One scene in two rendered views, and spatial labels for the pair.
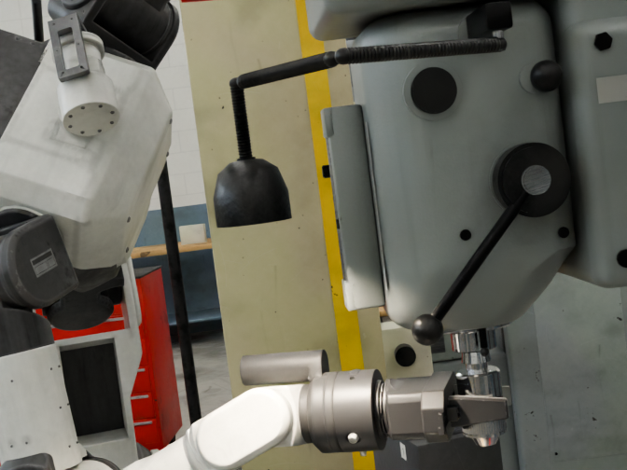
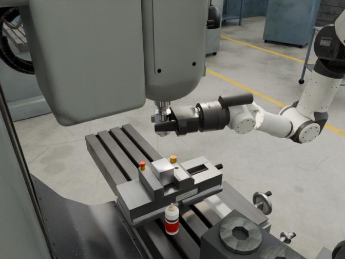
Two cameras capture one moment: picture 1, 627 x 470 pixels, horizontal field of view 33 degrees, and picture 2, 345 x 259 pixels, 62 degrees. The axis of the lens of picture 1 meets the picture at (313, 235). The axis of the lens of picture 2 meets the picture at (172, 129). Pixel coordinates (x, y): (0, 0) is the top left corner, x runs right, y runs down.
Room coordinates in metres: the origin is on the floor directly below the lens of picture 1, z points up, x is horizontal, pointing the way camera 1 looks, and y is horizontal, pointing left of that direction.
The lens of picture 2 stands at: (1.77, -0.47, 1.62)
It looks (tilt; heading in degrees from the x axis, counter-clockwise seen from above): 31 degrees down; 152
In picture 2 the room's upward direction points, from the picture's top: straight up
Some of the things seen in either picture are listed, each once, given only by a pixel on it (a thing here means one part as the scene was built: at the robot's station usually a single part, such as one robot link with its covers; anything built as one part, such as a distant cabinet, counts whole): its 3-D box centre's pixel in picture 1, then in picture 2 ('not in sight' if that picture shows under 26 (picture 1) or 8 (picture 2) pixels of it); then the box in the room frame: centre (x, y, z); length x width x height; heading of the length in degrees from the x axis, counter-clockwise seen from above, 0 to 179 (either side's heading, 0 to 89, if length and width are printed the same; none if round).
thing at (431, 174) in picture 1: (458, 169); (159, 32); (1.12, -0.16, 1.47); 0.21 x 0.19 x 0.32; 3
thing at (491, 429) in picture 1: (481, 406); (163, 123); (1.12, -0.15, 1.22); 0.05 x 0.05 x 0.06
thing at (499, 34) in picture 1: (489, 31); not in sight; (0.98, -0.18, 1.59); 0.08 x 0.02 x 0.04; 3
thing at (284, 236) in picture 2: not in sight; (279, 241); (1.23, 0.38, 0.50); 0.22 x 0.06 x 0.06; 93
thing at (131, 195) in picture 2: not in sight; (170, 182); (1.11, -0.12, 0.97); 0.35 x 0.15 x 0.11; 91
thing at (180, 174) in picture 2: not in sight; (177, 171); (1.11, -0.10, 1.01); 0.12 x 0.06 x 0.04; 1
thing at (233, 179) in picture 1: (250, 190); (208, 15); (1.02, 0.05, 1.48); 0.07 x 0.07 x 0.06
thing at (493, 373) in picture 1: (478, 374); (163, 112); (1.12, -0.15, 1.25); 0.05 x 0.05 x 0.01
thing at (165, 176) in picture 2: not in sight; (162, 172); (1.11, -0.15, 1.03); 0.06 x 0.05 x 0.06; 1
